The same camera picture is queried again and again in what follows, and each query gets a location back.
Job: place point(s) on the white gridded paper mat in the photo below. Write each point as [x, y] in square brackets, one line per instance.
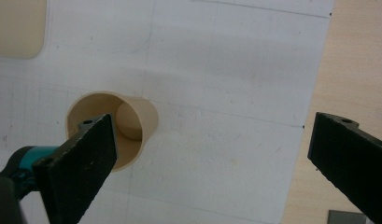
[210, 93]

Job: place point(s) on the beige plastic cup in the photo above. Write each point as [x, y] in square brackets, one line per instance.
[138, 115]

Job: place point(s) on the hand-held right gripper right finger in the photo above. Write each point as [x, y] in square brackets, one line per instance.
[350, 155]

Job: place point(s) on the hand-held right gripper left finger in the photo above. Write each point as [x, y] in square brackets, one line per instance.
[76, 174]

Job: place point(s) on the small grey square plate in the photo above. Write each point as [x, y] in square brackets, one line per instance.
[346, 217]

